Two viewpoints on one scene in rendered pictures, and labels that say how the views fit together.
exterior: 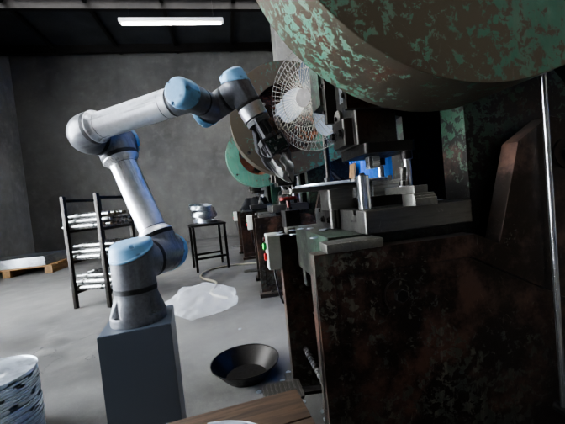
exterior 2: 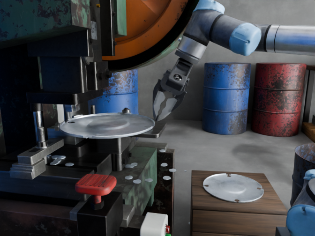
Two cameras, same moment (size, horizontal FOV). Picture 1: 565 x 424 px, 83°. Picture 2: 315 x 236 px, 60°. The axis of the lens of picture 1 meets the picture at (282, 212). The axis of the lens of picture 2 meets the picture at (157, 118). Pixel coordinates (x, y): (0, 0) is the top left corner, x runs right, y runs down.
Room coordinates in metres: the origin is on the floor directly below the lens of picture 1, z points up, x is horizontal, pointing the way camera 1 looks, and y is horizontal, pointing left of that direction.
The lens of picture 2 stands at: (1.72, 0.26, 1.00)
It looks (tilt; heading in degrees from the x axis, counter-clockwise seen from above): 13 degrees down; 201
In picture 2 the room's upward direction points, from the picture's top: straight up
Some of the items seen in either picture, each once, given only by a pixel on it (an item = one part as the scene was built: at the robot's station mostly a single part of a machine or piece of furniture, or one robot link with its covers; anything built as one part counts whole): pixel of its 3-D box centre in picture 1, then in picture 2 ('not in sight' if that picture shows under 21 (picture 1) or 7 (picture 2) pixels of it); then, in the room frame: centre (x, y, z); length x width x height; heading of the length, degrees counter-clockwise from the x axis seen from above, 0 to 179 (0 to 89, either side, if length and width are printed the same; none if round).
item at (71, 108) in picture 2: (372, 162); (73, 104); (1.02, -0.30, 0.84); 0.05 x 0.03 x 0.04; 10
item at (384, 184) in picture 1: (375, 188); (73, 129); (1.02, -0.31, 0.76); 0.15 x 0.09 x 0.05; 10
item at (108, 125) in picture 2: (339, 183); (108, 123); (1.00, -0.19, 0.78); 0.29 x 0.29 x 0.01
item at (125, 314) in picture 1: (137, 302); not in sight; (0.91, 0.44, 0.50); 0.15 x 0.15 x 0.10
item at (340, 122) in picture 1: (356, 101); (78, 40); (1.02, -0.27, 1.04); 0.17 x 0.15 x 0.30; 100
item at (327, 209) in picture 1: (326, 206); (123, 144); (0.99, -0.14, 0.72); 0.25 x 0.14 x 0.14; 100
